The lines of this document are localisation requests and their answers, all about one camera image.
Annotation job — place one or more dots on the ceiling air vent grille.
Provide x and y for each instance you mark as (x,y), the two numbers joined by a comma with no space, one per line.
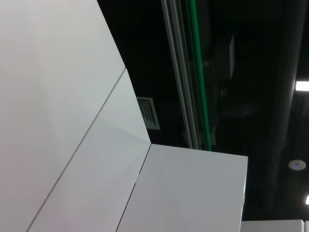
(148,113)

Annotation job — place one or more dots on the green ceiling pipe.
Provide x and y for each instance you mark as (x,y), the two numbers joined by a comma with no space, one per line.
(198,62)

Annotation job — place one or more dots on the white partition panels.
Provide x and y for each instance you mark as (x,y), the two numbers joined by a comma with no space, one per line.
(188,188)

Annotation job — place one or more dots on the dark ceiling mounted unit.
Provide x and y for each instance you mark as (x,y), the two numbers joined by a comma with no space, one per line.
(224,58)

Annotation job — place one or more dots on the round smoke detector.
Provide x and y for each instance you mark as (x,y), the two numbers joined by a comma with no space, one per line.
(297,165)

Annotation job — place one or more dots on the rectangular ceiling light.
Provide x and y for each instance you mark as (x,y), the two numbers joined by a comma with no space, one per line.
(303,86)
(307,200)

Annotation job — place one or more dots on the grey ceiling rail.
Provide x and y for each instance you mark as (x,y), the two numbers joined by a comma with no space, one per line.
(179,62)

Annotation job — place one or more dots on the black ceiling duct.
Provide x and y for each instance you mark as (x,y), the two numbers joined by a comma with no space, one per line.
(285,72)

